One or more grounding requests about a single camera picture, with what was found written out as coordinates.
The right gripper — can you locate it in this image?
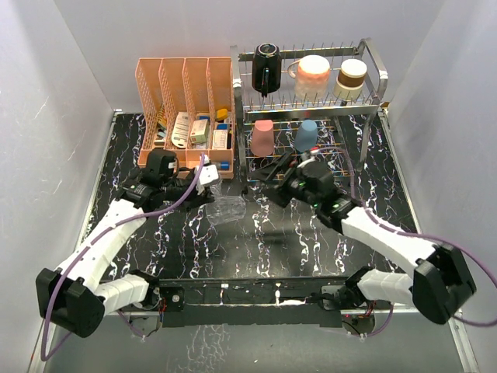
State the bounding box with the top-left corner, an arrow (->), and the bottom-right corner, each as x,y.
248,153 -> 320,208

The pink textured mug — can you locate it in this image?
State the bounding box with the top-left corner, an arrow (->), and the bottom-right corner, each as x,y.
287,54 -> 331,100

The black ceramic mug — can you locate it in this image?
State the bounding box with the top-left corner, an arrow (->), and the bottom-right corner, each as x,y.
252,43 -> 282,98

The white red-print box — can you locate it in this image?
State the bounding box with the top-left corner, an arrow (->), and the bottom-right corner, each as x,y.
212,129 -> 228,150

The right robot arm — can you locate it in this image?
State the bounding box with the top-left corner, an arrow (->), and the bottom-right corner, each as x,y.
252,150 -> 477,324

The blue plastic tumbler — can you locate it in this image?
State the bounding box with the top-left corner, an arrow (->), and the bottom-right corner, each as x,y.
294,120 -> 318,152

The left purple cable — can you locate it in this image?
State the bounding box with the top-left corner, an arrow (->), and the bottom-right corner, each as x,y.
40,152 -> 207,362

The peach plastic desk organizer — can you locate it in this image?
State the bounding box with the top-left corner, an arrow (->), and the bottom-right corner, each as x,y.
135,57 -> 236,179

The white barcode card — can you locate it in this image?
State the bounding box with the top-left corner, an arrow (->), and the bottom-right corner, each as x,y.
171,112 -> 189,148

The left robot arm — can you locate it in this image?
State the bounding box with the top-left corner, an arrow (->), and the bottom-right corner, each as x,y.
35,148 -> 220,338

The green and white box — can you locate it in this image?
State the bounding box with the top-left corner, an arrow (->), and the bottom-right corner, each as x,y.
189,118 -> 210,144

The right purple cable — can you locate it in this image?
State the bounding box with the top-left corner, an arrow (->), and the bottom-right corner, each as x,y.
310,146 -> 497,339

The steel two-tier dish rack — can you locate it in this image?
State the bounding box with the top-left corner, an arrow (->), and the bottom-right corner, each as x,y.
230,37 -> 388,194

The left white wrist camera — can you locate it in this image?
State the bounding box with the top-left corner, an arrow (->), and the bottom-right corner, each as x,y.
195,164 -> 221,193

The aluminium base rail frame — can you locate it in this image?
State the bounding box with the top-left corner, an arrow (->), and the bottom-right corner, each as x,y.
29,281 -> 481,373

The purple cable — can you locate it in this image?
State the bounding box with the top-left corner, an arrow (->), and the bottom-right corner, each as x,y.
310,146 -> 497,339
40,152 -> 207,362

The brown and cream cup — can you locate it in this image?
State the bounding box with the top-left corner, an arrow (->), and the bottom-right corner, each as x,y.
333,58 -> 367,101

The pink plastic tumbler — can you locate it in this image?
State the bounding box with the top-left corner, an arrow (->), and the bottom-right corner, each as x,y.
250,120 -> 274,157

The yellow eraser block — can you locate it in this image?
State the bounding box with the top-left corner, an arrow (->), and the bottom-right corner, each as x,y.
215,109 -> 228,122

